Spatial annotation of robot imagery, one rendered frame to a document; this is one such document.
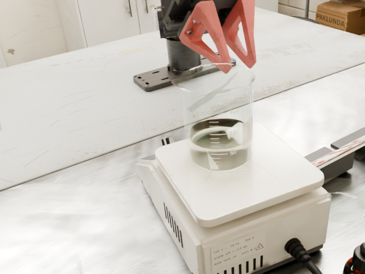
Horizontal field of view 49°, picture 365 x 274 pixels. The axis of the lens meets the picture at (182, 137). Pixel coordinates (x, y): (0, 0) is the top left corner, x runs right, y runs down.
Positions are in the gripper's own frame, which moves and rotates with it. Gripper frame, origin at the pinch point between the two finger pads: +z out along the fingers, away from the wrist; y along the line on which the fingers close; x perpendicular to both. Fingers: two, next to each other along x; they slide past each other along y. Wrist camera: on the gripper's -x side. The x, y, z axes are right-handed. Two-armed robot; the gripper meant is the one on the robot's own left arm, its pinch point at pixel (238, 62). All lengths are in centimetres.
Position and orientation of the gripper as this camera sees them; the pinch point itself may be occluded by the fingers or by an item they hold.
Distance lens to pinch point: 48.3
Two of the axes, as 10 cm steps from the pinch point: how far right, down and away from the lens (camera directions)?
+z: 3.9, 8.8, -2.7
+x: -3.2, 4.0, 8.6
